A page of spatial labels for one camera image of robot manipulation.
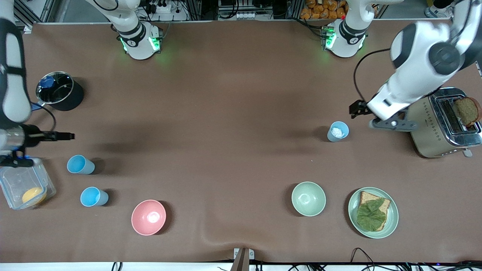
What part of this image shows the blue plastic cup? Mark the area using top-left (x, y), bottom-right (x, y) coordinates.
top-left (67, 155), bottom-right (95, 175)
top-left (80, 187), bottom-right (109, 207)
top-left (327, 121), bottom-right (349, 142)

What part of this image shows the black cooking pot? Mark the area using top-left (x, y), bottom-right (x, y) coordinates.
top-left (36, 71), bottom-right (85, 111)

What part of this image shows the glass lid blue knob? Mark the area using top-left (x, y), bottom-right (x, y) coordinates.
top-left (36, 72), bottom-right (73, 105)

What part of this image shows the clear plastic food container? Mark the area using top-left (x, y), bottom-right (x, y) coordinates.
top-left (0, 158), bottom-right (57, 210)

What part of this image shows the orange round food piece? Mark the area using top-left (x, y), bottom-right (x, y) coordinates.
top-left (22, 187), bottom-right (48, 206)

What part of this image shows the silver toaster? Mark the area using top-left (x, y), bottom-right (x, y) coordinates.
top-left (407, 87), bottom-right (482, 159)

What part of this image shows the brown bread slice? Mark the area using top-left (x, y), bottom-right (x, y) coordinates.
top-left (358, 191), bottom-right (391, 231)

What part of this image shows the pale green bowl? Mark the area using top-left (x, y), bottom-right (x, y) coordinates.
top-left (291, 181), bottom-right (326, 217)

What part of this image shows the orange snack bag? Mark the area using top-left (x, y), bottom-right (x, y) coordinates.
top-left (300, 0), bottom-right (349, 20)

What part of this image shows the dark bread slice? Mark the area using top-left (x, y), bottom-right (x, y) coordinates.
top-left (453, 97), bottom-right (482, 128)

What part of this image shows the green lettuce leaf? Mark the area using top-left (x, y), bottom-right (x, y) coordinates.
top-left (357, 198), bottom-right (388, 231)

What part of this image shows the pale green plate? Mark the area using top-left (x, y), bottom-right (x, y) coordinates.
top-left (348, 187), bottom-right (399, 239)

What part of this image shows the pink bowl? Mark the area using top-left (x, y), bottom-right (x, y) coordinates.
top-left (131, 199), bottom-right (167, 236)

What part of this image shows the white shoe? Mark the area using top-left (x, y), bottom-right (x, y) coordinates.
top-left (424, 5), bottom-right (453, 19)

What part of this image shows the brown table cloth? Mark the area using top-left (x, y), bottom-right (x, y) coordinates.
top-left (0, 19), bottom-right (482, 264)

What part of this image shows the blue and black cable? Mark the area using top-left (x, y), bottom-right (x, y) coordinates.
top-left (30, 102), bottom-right (57, 133)

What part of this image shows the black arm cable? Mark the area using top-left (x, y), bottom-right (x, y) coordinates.
top-left (353, 48), bottom-right (392, 104)

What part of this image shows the aluminium frame profile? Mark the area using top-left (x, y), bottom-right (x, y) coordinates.
top-left (13, 0), bottom-right (51, 29)

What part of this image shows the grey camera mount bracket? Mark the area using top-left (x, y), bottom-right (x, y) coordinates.
top-left (230, 247), bottom-right (255, 271)

